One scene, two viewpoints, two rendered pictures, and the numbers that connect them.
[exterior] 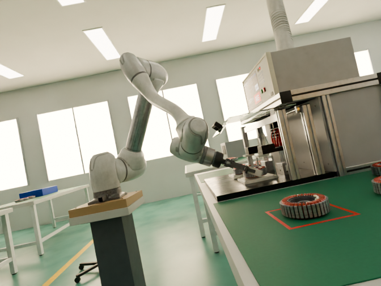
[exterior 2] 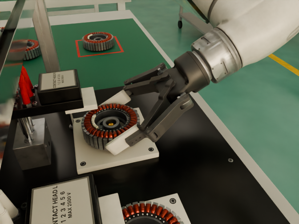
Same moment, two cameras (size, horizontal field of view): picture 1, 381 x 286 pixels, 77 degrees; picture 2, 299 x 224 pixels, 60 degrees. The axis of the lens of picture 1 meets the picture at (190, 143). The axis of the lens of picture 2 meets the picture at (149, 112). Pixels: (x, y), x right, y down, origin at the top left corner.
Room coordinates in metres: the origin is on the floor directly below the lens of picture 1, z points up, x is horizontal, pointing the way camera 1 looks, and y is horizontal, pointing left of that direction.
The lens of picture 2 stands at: (1.54, -0.30, 1.13)
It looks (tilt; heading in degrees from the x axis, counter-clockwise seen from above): 37 degrees down; 165
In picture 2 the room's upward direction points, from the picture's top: straight up
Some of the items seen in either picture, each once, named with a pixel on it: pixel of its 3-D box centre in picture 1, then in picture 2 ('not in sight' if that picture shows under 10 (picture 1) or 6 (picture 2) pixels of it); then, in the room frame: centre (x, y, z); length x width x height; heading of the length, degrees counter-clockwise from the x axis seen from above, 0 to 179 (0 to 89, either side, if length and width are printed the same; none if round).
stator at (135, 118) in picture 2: (254, 172); (111, 125); (1.15, -0.27, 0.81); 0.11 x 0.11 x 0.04
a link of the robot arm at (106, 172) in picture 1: (105, 170); not in sight; (1.42, 0.53, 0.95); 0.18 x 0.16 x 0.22; 149
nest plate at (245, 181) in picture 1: (256, 177); (112, 136); (1.15, -0.27, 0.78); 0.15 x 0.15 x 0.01; 2
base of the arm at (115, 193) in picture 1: (106, 194); not in sight; (1.39, 0.53, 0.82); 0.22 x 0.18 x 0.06; 2
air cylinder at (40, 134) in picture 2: (284, 167); (34, 142); (1.15, -0.42, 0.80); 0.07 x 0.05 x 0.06; 2
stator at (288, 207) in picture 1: (304, 205); (98, 41); (0.61, -0.25, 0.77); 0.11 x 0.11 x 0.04
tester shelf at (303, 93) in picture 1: (295, 104); not in sight; (1.28, -0.59, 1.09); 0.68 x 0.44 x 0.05; 2
